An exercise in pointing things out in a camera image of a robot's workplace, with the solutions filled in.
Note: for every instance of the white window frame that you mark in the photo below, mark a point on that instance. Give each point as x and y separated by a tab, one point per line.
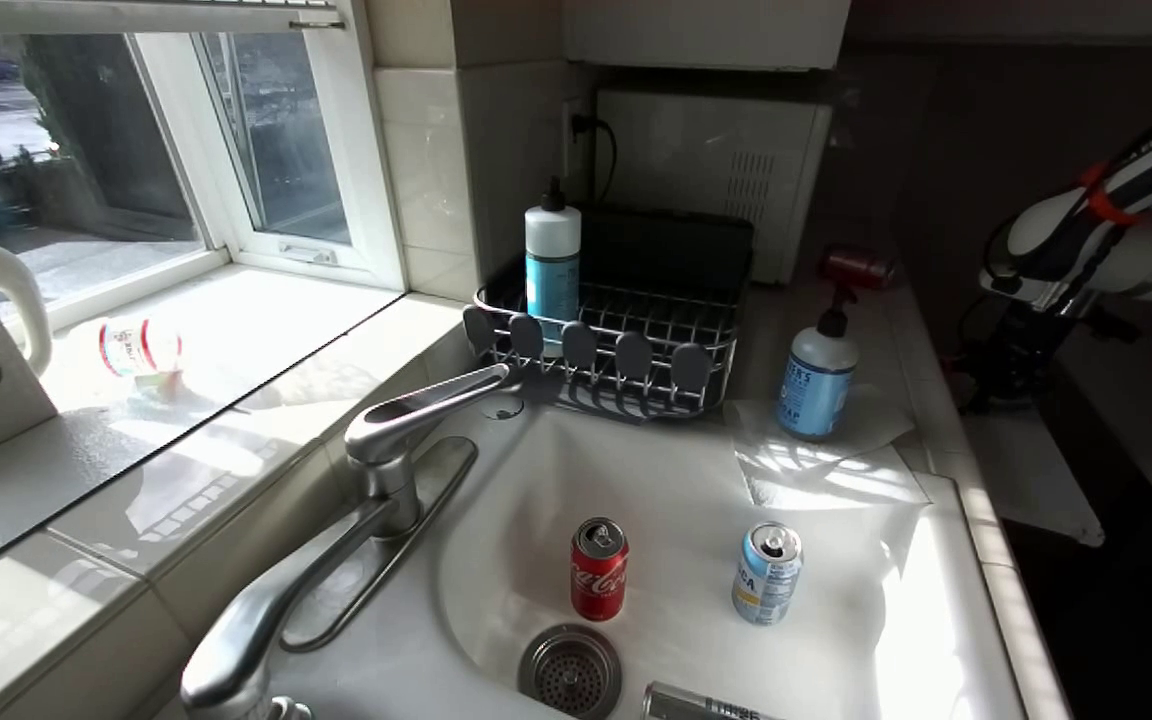
160	143

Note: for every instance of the white electric kettle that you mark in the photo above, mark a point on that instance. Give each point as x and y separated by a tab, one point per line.
26	314

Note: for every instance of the red cola can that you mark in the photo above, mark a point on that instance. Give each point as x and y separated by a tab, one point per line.
597	568

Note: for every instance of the metal sink drain strainer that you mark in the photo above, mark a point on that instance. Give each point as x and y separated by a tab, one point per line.
570	670

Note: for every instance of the blue white soda can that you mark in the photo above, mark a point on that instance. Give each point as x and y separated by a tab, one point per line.
767	572

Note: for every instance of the grey dish drying rack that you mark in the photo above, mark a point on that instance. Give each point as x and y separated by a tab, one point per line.
658	314

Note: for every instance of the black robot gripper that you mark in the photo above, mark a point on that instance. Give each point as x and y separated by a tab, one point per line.
1005	352

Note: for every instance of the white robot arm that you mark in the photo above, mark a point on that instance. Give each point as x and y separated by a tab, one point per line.
1050	269

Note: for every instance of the white wall outlet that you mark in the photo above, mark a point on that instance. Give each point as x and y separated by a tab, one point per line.
579	134

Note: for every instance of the chrome sink faucet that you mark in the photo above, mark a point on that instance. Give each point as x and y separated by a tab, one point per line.
225	666

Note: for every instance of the white blue soap pump bottle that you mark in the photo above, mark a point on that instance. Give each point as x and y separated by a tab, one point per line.
819	374

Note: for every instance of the white blue bottle in rack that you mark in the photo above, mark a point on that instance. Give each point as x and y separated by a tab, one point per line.
555	256

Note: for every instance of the red soda can on counter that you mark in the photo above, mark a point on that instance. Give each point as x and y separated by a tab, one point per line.
859	269

